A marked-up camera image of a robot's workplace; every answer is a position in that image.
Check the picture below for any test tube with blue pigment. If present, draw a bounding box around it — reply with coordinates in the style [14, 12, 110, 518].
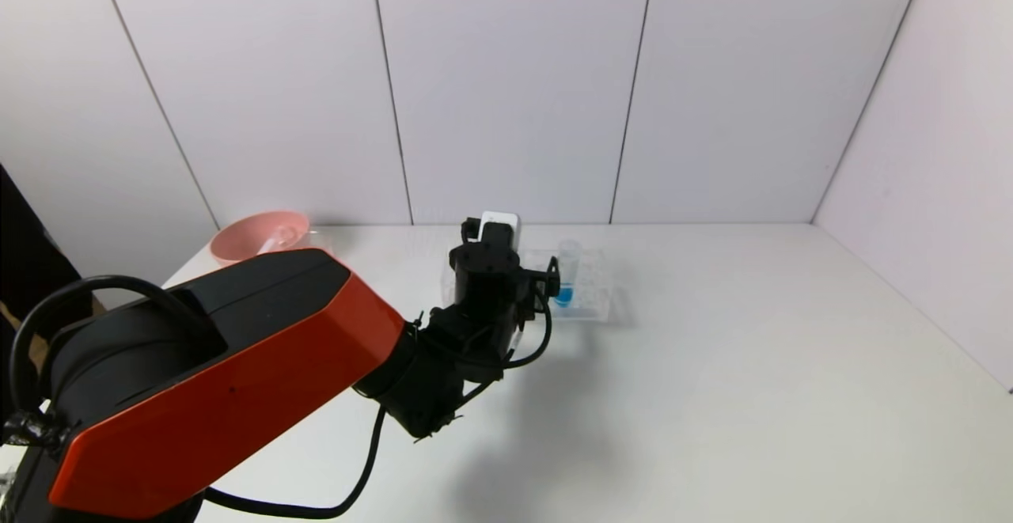
[552, 240, 582, 309]

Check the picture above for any test tube with red pigment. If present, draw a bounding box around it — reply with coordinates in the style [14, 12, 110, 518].
[255, 225, 298, 258]

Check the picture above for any clear plastic test tube rack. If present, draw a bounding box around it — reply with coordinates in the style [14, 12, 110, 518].
[439, 246, 615, 324]

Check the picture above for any person leg in black trousers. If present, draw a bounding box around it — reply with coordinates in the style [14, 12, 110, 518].
[0, 164, 84, 421]

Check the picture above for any pink bowl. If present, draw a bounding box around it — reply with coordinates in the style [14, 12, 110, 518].
[209, 210, 311, 267]

